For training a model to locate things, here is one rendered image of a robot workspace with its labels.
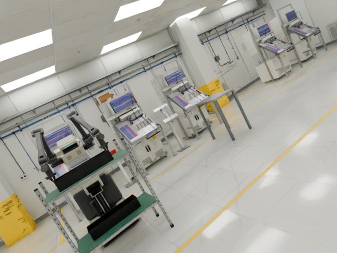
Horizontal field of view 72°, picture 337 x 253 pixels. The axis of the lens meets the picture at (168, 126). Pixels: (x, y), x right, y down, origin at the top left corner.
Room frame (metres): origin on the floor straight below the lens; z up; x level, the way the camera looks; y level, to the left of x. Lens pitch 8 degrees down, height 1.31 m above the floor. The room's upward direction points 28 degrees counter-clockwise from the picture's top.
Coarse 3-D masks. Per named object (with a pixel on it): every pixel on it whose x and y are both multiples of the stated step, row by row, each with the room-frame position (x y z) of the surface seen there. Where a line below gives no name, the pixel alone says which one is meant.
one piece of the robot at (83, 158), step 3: (81, 156) 2.78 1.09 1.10; (84, 156) 2.79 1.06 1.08; (78, 159) 2.76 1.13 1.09; (81, 159) 2.77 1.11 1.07; (84, 159) 2.79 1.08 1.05; (87, 159) 2.72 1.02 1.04; (72, 162) 2.73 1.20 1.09; (75, 162) 2.74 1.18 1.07; (78, 162) 2.76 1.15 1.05; (81, 162) 2.74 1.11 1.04; (69, 165) 2.71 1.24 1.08; (72, 165) 2.73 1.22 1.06; (75, 165) 2.74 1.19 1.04; (78, 165) 2.67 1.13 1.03; (72, 168) 2.64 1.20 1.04
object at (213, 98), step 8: (232, 88) 4.00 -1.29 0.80; (216, 96) 4.07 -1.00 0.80; (200, 104) 4.37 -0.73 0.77; (216, 104) 3.88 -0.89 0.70; (240, 104) 4.01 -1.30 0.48; (200, 112) 4.52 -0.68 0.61; (224, 120) 3.88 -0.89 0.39; (248, 120) 4.01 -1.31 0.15; (208, 128) 4.51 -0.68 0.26; (232, 136) 3.88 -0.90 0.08
